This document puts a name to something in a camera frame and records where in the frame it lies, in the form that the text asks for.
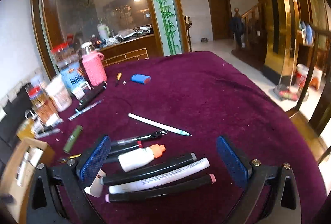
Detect yellow black utility knife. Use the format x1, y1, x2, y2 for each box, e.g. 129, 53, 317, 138
57, 154, 81, 163

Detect cardboard tray box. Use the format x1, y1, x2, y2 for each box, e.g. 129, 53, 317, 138
1, 138, 55, 223

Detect white marker tube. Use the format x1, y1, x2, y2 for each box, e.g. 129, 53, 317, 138
108, 158, 210, 194

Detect black marker grey cap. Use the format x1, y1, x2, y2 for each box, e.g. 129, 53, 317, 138
100, 152, 197, 186

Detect black pen red band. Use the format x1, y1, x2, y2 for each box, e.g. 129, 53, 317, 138
104, 141, 143, 163

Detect black marker pink caps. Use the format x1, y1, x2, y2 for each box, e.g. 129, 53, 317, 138
105, 174, 216, 203

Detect white pen teal tip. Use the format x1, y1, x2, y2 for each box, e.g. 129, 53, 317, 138
128, 113, 191, 136

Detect black gel pen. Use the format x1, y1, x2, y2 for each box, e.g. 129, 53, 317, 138
111, 130, 168, 146

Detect silver blue pen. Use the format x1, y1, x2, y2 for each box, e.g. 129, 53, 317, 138
68, 99, 104, 121

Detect orange tea tin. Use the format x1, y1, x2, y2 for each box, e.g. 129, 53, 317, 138
28, 86, 60, 127

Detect black markers pair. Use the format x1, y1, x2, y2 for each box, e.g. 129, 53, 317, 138
75, 81, 107, 112

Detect white plastic jar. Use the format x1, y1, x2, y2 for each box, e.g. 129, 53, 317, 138
45, 74, 72, 112

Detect small orange screwdriver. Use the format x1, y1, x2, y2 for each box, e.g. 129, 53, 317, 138
115, 72, 122, 87

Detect maroon velvet tablecloth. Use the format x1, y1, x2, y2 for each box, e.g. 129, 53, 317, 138
45, 52, 326, 223

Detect pink knit covered bottle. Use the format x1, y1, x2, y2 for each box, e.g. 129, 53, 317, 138
81, 42, 107, 86

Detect clear jar red lid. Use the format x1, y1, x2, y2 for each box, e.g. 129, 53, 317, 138
51, 42, 79, 70

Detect blue lighter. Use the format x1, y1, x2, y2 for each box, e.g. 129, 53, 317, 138
131, 74, 151, 85

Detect person in dark jacket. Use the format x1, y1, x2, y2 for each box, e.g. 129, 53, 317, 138
230, 8, 245, 49

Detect wooden door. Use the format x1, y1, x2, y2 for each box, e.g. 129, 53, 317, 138
208, 0, 232, 41

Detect bamboo painted pillar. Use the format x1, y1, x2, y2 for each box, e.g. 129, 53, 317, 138
152, 0, 182, 56

